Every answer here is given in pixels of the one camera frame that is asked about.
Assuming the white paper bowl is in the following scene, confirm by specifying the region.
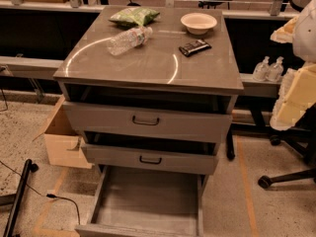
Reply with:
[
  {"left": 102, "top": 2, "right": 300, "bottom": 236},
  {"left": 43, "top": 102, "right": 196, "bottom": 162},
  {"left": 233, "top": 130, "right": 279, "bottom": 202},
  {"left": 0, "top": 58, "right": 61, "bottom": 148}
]
[{"left": 181, "top": 13, "right": 217, "bottom": 36}]

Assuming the green chip bag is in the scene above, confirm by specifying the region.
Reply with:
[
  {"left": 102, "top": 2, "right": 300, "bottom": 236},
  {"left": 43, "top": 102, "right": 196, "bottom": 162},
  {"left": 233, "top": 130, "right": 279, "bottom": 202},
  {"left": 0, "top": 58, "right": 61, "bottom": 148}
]
[{"left": 109, "top": 7, "right": 160, "bottom": 27}]

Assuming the top grey drawer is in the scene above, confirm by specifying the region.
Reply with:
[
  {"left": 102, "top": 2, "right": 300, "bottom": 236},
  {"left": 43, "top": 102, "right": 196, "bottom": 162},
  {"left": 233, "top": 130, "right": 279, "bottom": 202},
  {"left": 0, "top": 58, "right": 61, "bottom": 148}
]
[{"left": 63, "top": 101, "right": 231, "bottom": 143}]

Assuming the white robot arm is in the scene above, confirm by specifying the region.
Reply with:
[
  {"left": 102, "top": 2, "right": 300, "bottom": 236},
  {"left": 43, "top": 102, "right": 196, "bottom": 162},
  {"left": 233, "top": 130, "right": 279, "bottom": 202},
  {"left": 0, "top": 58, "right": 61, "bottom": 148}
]
[{"left": 270, "top": 0, "right": 316, "bottom": 130}]

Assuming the bottom grey drawer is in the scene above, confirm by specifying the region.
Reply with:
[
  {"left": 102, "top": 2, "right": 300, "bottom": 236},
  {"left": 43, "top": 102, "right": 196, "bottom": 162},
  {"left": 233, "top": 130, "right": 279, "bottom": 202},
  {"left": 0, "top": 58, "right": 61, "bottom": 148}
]
[{"left": 75, "top": 166, "right": 203, "bottom": 237}]

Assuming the black floor cable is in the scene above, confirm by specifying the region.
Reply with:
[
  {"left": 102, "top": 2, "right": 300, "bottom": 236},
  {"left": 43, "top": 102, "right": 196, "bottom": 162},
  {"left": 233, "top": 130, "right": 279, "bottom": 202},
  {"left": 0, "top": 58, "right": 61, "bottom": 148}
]
[{"left": 0, "top": 160, "right": 82, "bottom": 226}]

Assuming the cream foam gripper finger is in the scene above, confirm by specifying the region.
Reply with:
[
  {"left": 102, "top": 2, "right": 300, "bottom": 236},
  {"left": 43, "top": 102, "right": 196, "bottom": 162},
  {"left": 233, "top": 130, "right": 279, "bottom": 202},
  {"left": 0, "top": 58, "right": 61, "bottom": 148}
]
[
  {"left": 270, "top": 17, "right": 298, "bottom": 43},
  {"left": 270, "top": 63, "right": 316, "bottom": 130}
]

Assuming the black stand leg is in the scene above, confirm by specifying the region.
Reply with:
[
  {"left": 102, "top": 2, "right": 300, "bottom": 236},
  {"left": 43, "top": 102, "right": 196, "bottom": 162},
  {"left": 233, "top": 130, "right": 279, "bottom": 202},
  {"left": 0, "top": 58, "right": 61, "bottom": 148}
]
[{"left": 0, "top": 159, "right": 39, "bottom": 237}]

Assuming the black office chair base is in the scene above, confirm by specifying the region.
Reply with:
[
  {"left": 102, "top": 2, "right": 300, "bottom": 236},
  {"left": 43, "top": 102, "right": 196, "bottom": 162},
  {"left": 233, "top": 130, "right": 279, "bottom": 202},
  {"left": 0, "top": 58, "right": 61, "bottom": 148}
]
[{"left": 257, "top": 107, "right": 316, "bottom": 190}]

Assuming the grey drawer cabinet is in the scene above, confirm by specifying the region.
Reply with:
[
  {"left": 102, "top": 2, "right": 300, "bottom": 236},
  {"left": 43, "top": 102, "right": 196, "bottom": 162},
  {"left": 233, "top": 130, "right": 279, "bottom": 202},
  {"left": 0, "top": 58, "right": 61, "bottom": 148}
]
[{"left": 52, "top": 5, "right": 245, "bottom": 180}]

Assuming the middle grey drawer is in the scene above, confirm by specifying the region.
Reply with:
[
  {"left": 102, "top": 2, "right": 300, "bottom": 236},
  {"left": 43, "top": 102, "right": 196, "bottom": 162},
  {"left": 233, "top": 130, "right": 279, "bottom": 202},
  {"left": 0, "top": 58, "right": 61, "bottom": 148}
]
[{"left": 82, "top": 144, "right": 218, "bottom": 175}]

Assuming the right sanitizer bottle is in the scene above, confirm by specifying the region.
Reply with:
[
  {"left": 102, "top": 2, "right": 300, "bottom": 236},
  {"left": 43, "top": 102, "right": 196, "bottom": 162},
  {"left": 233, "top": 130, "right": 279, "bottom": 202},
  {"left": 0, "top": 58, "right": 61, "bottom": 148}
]
[{"left": 266, "top": 56, "right": 283, "bottom": 82}]

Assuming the grey drawer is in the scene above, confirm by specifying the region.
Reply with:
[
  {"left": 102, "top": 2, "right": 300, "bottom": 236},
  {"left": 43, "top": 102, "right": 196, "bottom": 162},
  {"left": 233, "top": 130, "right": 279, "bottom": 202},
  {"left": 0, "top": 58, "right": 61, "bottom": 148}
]
[
  {"left": 63, "top": 101, "right": 231, "bottom": 143},
  {"left": 82, "top": 144, "right": 218, "bottom": 175},
  {"left": 75, "top": 166, "right": 203, "bottom": 237}
]

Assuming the clear plastic water bottle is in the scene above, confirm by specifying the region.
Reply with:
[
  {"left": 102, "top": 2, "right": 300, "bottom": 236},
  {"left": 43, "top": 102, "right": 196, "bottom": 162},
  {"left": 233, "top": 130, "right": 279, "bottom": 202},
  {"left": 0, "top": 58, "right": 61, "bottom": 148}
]
[{"left": 107, "top": 27, "right": 153, "bottom": 55}]

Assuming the cardboard box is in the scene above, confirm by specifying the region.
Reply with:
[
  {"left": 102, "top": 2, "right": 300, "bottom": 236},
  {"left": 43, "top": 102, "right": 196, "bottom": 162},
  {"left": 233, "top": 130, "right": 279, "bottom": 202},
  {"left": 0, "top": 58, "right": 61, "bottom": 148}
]
[{"left": 35, "top": 96, "right": 92, "bottom": 169}]

